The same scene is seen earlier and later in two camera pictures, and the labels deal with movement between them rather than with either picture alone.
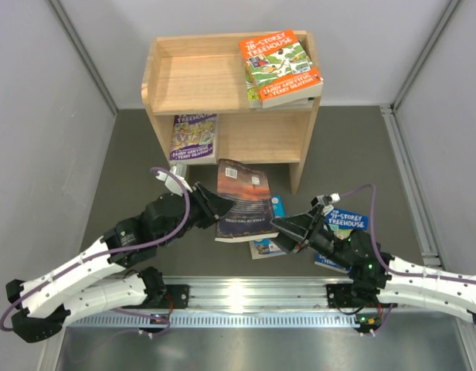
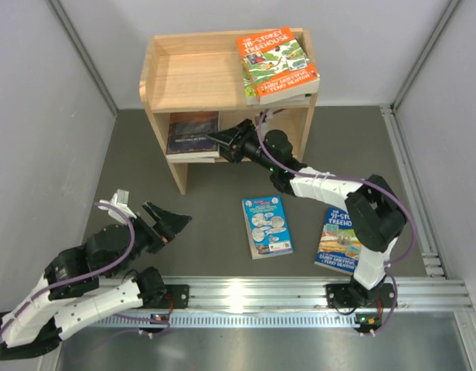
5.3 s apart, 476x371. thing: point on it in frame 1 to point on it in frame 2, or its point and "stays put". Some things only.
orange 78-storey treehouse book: [280, 68] stays put
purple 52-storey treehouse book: [193, 135] to [173, 158]
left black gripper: [213, 207] to [168, 226]
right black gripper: [294, 229] to [235, 152]
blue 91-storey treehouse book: [344, 222] stays put
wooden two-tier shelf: [206, 75] stays put
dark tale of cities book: [251, 216] to [187, 135]
